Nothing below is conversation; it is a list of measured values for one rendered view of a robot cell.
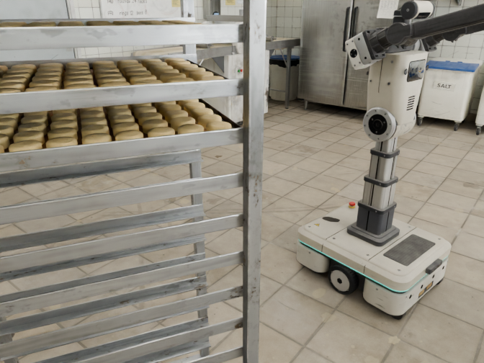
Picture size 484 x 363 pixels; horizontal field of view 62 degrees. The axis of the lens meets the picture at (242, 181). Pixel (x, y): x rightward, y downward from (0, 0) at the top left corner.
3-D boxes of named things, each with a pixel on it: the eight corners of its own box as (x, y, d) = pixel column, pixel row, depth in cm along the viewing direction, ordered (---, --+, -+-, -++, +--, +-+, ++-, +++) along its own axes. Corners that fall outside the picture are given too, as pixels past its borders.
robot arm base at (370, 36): (383, 58, 164) (374, 30, 164) (400, 49, 158) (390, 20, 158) (371, 60, 159) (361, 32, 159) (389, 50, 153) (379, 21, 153)
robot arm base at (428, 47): (417, 27, 186) (425, 52, 186) (433, 19, 180) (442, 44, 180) (426, 27, 192) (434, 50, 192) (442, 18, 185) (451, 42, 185)
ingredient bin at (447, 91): (412, 125, 499) (423, 61, 468) (425, 115, 546) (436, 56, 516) (460, 133, 470) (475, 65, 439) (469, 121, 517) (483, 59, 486)
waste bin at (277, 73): (306, 97, 652) (309, 55, 626) (289, 103, 614) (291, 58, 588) (279, 93, 683) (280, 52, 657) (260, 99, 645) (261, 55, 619)
